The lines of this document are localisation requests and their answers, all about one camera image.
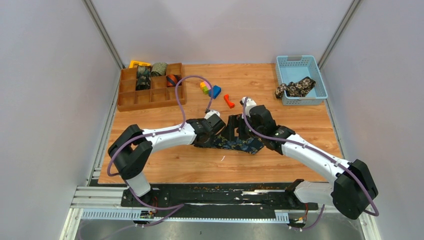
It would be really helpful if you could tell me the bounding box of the purple cable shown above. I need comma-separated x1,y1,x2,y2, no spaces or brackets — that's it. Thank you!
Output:
106,75,215,212
241,96,380,218

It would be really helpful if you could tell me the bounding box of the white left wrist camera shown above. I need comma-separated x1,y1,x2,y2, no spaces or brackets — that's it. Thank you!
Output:
204,109,221,119

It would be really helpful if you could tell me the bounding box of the white slotted cable duct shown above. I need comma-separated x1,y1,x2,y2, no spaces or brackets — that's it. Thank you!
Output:
80,207,290,224

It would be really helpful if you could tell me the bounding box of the rolled camouflage tie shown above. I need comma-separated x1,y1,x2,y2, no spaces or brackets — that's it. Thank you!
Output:
135,76,151,91

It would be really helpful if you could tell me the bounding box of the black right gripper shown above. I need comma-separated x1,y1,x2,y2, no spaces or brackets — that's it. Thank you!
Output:
221,113,264,142

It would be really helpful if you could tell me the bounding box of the rolled dark green tie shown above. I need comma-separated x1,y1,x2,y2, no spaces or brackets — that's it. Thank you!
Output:
136,65,151,78

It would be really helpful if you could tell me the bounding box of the red toy block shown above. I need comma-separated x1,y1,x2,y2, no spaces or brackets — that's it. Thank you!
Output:
223,94,235,109

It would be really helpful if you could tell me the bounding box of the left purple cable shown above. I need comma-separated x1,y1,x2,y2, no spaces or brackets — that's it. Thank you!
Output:
106,75,215,212

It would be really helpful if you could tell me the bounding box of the yellow plastic object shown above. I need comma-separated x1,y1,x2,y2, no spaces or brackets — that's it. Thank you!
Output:
128,60,151,68

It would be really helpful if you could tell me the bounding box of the rolled orange striped tie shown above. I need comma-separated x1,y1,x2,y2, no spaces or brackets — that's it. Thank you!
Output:
166,74,182,88

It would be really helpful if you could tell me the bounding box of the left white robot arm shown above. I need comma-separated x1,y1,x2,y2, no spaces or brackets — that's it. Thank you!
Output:
107,111,226,207

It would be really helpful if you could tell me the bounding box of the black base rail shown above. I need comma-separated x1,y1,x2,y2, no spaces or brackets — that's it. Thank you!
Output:
121,182,319,219

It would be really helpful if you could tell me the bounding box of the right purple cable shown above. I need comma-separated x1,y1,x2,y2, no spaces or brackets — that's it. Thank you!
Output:
241,96,380,218

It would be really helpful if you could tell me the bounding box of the green toy block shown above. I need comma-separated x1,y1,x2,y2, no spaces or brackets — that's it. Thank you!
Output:
202,86,210,95

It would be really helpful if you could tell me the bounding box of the blue toy block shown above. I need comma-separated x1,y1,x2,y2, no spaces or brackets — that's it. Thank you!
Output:
208,85,222,99

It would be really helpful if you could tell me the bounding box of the light blue plastic basket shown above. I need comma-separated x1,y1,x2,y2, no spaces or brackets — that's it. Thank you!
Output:
275,55,328,106

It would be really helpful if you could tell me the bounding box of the wooden compartment tray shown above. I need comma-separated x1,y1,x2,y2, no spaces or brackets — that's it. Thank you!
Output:
117,62,187,112

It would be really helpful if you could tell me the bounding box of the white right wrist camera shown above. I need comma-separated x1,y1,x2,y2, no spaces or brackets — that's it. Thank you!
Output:
240,96,257,116

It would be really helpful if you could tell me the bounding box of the brown floral necktie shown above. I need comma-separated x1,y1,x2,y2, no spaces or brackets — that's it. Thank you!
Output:
274,76,316,99

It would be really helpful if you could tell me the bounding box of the blue patterned necktie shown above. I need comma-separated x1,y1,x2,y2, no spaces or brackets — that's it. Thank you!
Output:
194,135,265,155

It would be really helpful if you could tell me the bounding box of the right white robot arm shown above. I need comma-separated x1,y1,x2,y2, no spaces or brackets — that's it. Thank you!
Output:
220,104,380,220

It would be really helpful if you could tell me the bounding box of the rolled olive tie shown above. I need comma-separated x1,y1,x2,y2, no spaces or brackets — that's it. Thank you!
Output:
150,62,168,77

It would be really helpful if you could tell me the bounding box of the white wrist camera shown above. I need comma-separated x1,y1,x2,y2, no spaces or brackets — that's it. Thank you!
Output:
204,109,221,119
240,96,257,116

